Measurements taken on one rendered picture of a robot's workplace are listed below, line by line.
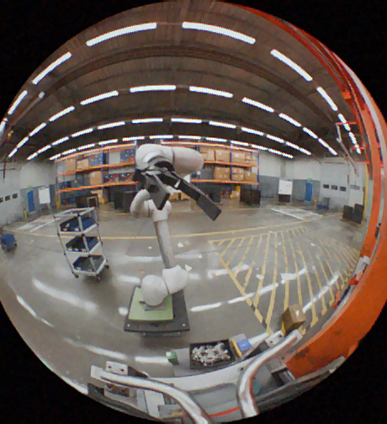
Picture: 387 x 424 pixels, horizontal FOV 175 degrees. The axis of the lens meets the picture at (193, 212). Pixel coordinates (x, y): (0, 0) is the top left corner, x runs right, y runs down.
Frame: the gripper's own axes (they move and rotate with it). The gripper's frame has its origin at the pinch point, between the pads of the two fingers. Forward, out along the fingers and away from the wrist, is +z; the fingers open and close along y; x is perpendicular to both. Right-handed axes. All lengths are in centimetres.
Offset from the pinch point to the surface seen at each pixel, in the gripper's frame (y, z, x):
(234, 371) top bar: -0.9, 28.6, 13.7
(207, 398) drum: -5.8, 34.0, 20.7
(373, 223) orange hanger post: 173, 118, -104
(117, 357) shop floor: -10, 28, 134
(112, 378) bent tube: -17.7, 20.9, 20.2
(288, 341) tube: 6.4, 30.8, 5.9
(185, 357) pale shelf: 19, 35, 66
